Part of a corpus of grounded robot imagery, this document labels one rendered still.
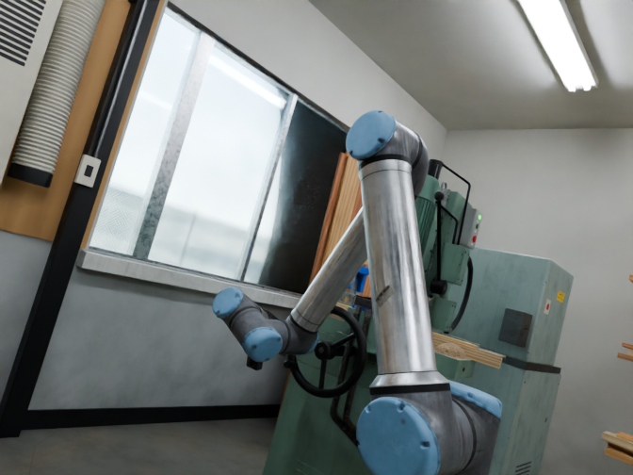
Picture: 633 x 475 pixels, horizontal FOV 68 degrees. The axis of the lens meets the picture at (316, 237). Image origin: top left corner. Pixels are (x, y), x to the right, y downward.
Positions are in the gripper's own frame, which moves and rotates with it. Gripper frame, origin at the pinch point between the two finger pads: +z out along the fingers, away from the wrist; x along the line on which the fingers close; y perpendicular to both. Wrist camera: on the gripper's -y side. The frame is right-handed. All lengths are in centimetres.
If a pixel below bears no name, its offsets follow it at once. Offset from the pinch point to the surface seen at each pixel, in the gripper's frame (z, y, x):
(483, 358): 31, 28, -50
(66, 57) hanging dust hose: -66, 65, 114
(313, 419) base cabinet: 29.5, -12.6, -3.4
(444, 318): 43, 42, -29
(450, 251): 36, 68, -25
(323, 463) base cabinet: 33.4, -23.4, -11.7
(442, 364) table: 18.4, 18.7, -42.3
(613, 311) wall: 225, 145, -77
